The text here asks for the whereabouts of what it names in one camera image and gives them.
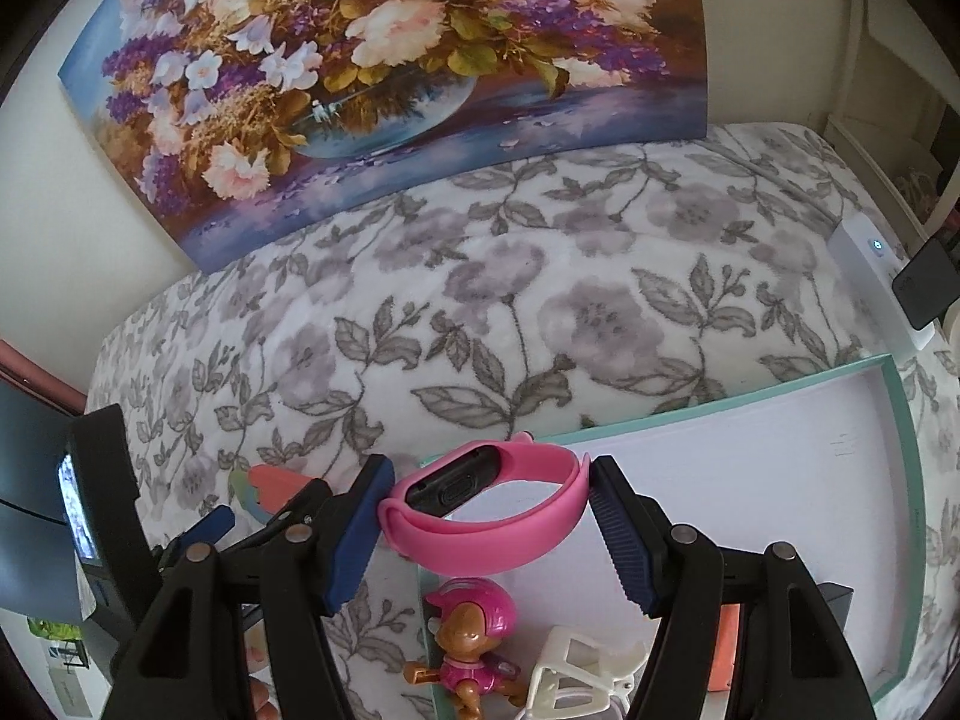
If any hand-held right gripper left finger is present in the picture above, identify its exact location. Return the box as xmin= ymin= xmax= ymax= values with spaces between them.
xmin=101 ymin=454 xmax=396 ymax=720

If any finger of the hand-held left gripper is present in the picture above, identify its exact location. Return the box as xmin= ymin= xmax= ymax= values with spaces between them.
xmin=225 ymin=478 xmax=336 ymax=552
xmin=154 ymin=506 xmax=236 ymax=563

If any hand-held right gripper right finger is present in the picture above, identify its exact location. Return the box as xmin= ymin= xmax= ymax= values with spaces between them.
xmin=589 ymin=455 xmax=878 ymax=720

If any small orange blue toy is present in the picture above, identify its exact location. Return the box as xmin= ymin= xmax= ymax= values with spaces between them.
xmin=229 ymin=463 xmax=331 ymax=522

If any white plastic clip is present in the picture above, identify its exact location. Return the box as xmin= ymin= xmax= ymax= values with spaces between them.
xmin=529 ymin=624 xmax=650 ymax=720

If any pink fitness wristband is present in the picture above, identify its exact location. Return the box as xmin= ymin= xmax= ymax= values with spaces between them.
xmin=377 ymin=431 xmax=593 ymax=578

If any pink puppy toy figure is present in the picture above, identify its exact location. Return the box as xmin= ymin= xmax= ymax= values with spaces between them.
xmin=403 ymin=577 xmax=526 ymax=720

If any large orange blue toy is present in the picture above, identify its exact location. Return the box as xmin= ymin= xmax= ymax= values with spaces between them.
xmin=709 ymin=601 xmax=745 ymax=692

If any teal shallow cardboard box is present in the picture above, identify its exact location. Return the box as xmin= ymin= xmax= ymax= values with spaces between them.
xmin=416 ymin=354 xmax=922 ymax=720

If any person's left hand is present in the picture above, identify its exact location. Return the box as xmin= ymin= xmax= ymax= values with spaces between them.
xmin=246 ymin=675 xmax=277 ymax=720

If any dark blue panel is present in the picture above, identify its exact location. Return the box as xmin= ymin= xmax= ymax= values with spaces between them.
xmin=0 ymin=382 xmax=87 ymax=620

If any grey floral blanket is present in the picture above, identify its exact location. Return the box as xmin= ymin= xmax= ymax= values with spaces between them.
xmin=82 ymin=120 xmax=960 ymax=720

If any white power strip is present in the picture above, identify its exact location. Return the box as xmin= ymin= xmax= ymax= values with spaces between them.
xmin=827 ymin=214 xmax=938 ymax=361

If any black plugged power adapter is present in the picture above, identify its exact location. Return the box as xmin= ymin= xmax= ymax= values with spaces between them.
xmin=891 ymin=236 xmax=960 ymax=331

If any floral still-life painting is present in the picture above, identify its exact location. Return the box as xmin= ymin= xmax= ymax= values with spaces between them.
xmin=56 ymin=0 xmax=712 ymax=272

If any reddish wooden rail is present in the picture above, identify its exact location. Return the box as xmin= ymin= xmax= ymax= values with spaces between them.
xmin=0 ymin=339 xmax=89 ymax=413

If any white furniture frame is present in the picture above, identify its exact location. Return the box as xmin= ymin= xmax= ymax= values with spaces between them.
xmin=821 ymin=0 xmax=960 ymax=241

